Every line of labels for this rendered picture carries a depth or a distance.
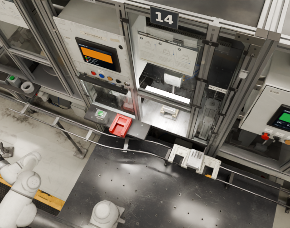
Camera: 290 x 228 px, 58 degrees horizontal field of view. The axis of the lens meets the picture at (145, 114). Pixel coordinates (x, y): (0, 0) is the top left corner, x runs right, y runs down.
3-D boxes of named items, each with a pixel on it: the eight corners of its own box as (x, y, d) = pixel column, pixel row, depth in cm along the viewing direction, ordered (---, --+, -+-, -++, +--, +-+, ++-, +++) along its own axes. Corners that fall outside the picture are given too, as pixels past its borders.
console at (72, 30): (74, 73, 177) (49, 20, 137) (94, 44, 189) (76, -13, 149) (131, 92, 168) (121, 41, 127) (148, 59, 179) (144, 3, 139)
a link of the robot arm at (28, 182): (21, 165, 153) (7, 187, 147) (29, 167, 139) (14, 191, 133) (41, 175, 159) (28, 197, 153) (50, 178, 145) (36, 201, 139)
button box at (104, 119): (97, 121, 211) (94, 115, 200) (102, 114, 214) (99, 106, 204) (106, 125, 209) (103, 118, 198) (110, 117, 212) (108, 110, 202)
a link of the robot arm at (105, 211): (122, 208, 195) (118, 202, 176) (112, 232, 187) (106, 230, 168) (103, 199, 199) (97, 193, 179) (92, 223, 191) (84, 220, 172)
